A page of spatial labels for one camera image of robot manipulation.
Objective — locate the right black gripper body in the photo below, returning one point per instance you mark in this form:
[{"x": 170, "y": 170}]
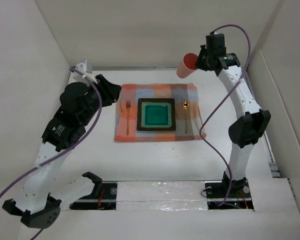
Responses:
[{"x": 203, "y": 62}]

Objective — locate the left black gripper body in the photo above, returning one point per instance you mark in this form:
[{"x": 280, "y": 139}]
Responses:
[{"x": 89, "y": 113}]

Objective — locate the pink plastic cup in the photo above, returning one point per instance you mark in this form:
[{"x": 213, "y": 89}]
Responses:
[{"x": 187, "y": 65}]

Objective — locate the gold fork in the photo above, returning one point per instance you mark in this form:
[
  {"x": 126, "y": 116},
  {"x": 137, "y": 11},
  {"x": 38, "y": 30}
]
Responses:
[{"x": 128, "y": 108}]

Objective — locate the gold spoon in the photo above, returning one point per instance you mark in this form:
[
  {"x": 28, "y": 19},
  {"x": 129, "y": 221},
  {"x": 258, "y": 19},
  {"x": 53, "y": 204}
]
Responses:
[{"x": 185, "y": 106}]

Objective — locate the orange blue checkered cloth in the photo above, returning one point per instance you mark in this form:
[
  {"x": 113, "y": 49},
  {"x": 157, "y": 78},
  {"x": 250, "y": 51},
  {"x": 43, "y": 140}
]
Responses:
[{"x": 179, "y": 92}]

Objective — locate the green square plate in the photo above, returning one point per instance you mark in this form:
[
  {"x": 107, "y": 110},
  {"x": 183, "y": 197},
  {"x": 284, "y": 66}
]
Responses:
[{"x": 156, "y": 114}]

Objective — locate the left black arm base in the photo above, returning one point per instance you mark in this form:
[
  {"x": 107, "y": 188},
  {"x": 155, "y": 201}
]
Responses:
[{"x": 102, "y": 197}]

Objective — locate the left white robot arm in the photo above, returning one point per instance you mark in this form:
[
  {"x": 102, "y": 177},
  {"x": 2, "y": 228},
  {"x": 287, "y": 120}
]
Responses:
[{"x": 34, "y": 204}]

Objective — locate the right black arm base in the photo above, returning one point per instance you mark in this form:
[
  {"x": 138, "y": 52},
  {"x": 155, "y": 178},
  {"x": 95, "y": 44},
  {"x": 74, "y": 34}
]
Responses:
[{"x": 226, "y": 195}]

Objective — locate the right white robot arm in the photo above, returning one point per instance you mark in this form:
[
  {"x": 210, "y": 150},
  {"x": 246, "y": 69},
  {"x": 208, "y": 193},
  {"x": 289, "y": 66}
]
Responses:
[{"x": 251, "y": 120}]

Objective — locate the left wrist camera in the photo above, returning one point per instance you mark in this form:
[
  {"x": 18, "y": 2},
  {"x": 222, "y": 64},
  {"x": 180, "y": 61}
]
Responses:
[{"x": 83, "y": 69}]

